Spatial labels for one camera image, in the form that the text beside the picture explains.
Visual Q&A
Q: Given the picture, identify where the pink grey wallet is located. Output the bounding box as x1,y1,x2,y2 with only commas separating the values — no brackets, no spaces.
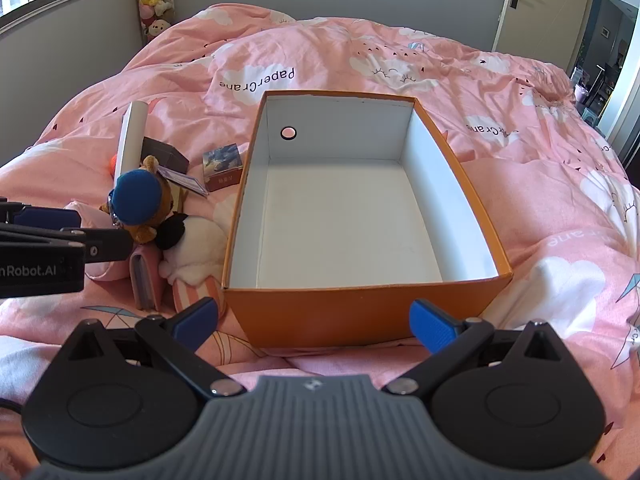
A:
129,245,167,312

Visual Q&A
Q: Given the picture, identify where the pink white plush toy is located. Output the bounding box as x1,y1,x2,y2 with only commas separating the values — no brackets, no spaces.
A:
142,18,172,40

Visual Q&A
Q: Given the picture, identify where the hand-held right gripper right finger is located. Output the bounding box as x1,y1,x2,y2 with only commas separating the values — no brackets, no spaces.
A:
381,298,572,397

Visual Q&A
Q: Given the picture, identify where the brown plush dog blue outfit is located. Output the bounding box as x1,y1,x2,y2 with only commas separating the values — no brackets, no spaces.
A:
99,155,210,247

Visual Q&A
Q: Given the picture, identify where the white door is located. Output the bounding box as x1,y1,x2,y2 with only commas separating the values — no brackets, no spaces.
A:
492,0,599,70

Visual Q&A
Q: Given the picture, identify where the small printed card box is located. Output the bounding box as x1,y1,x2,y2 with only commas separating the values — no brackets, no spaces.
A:
201,144,245,193

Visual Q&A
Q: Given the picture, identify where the pink mini backpack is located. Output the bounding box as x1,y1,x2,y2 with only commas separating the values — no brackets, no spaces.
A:
64,200,134,282

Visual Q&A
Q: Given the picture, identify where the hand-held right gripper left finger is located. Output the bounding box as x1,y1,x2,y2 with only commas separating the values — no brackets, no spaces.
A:
64,297,247,399

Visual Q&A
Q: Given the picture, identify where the orange cardboard box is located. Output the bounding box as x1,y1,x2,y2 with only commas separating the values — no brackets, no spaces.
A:
221,91,514,350

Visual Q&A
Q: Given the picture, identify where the brown cardboard box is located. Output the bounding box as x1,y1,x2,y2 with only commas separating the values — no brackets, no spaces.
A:
140,136,190,177

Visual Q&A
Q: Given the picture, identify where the white plush dog striped pink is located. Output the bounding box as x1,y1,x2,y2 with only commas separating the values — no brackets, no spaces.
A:
154,212,232,322

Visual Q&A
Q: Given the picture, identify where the pink printed blanket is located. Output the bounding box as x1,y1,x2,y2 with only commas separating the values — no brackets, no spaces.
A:
0,4,640,461

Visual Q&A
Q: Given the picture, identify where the long white box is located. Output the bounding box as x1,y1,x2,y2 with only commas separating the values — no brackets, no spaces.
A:
113,101,150,187

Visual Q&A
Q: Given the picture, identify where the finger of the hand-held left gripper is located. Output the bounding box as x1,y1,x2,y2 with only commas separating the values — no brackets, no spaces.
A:
0,199,84,232
0,227,135,264

